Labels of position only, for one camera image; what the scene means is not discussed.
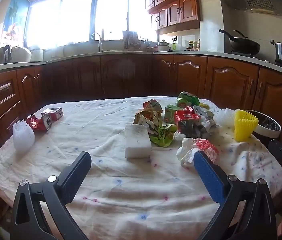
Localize wooden upper cabinets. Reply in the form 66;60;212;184
141;0;213;36

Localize green foil snack bag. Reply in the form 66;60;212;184
176;92;200;108

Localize kitchen window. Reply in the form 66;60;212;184
27;0;158;50

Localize white pot with lid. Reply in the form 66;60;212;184
156;40;171;52

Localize crushed red soda can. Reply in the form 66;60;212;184
26;115;47;132

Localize wall poster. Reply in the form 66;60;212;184
2;0;31;42

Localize red yellow snack wrapper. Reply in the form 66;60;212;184
143;99;164;117

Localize small red box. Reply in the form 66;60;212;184
41;107;64;121

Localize speckled kitchen countertop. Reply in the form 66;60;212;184
0;49;282;81

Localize white container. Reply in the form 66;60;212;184
29;47;44;62

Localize white foam block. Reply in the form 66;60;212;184
125;123;152;159

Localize white rice cooker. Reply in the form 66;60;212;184
9;46;32;63

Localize crumpled silver wrapper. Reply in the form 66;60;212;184
193;105;218;139

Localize white bristle brush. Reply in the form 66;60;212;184
216;107;237;128

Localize yellow brown snack wrapper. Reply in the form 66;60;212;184
133;110;162;131

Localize white floral tablecloth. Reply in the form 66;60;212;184
0;95;282;240

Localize white trash bin black bag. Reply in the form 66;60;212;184
244;109;282;138

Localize green drink carton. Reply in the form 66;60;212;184
164;105;183;124

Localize electric kettle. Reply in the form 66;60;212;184
0;45;12;65

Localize gas stove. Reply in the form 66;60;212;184
231;51;269;62

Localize dish rack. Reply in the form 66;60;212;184
122;30;142;50

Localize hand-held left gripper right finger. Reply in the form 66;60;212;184
193;151;278;240

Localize red snack bag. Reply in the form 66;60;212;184
173;107;201;138

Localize sink faucet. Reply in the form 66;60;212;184
90;32;104;53

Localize black wok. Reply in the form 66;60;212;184
219;29;261;56

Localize green spout pouch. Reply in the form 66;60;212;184
147;124;187;147

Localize wooden lower cabinets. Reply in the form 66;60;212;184
0;54;282;153

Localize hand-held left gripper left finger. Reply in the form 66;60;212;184
10;151;92;240

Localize wooden cabinets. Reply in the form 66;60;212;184
0;54;282;153
141;0;213;36

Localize crumpled white red wrapper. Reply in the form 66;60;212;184
176;137;203;168

